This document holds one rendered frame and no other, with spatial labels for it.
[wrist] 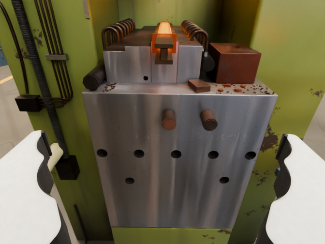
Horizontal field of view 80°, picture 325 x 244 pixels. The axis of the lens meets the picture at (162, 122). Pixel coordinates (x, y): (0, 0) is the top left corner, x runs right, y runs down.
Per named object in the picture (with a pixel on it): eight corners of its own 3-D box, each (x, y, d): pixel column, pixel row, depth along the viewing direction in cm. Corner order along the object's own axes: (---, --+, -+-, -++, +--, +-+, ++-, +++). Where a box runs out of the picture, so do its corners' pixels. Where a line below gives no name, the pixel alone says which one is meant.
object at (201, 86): (187, 84, 42) (187, 79, 41) (199, 83, 42) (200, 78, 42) (196, 93, 38) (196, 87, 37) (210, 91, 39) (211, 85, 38)
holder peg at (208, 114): (216, 131, 37) (218, 119, 36) (202, 131, 37) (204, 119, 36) (212, 120, 40) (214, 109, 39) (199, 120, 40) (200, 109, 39)
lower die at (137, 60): (198, 83, 43) (203, 41, 38) (107, 82, 43) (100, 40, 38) (183, 47, 79) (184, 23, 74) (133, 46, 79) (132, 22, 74)
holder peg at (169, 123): (175, 130, 37) (176, 118, 36) (161, 130, 37) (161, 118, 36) (174, 120, 40) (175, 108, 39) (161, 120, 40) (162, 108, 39)
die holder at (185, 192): (233, 229, 60) (279, 95, 37) (110, 226, 60) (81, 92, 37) (202, 129, 108) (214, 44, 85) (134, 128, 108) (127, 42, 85)
